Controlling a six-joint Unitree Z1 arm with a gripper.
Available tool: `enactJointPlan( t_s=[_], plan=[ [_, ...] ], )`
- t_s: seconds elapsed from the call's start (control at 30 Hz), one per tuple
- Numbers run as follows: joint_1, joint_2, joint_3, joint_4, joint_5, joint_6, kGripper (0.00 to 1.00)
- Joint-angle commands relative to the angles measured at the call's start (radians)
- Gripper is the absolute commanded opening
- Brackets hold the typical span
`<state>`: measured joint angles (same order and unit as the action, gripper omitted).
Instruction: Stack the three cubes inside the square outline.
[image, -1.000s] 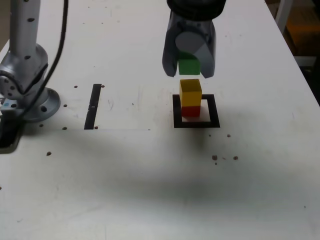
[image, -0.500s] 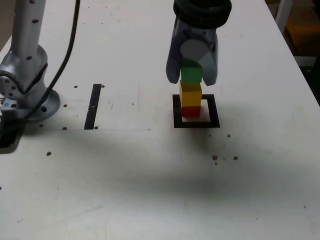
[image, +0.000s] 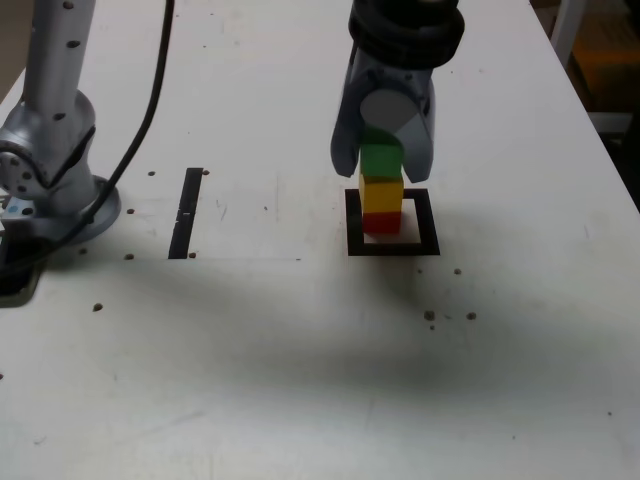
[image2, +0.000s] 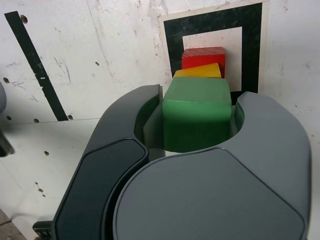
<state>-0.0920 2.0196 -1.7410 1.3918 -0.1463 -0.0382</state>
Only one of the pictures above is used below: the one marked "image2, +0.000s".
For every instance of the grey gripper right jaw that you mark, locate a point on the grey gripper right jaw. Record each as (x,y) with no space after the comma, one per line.
(212,195)

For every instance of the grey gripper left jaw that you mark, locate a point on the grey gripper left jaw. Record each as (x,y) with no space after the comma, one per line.
(100,175)

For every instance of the green cube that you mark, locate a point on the green cube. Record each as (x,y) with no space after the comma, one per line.
(195,112)

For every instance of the yellow cube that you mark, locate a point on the yellow cube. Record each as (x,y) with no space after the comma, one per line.
(200,71)

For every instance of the red cube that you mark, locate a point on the red cube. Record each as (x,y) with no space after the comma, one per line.
(202,58)

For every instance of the black tape square outline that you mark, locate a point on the black tape square outline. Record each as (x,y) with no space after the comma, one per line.
(250,50)

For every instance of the black ribbed object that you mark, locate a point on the black ribbed object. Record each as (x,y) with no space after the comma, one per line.
(43,228)

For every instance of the black tray with grey rim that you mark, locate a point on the black tray with grey rim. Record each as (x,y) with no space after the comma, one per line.
(6,147)

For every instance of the black tape strip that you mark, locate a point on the black tape strip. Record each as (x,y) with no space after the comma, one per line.
(37,67)

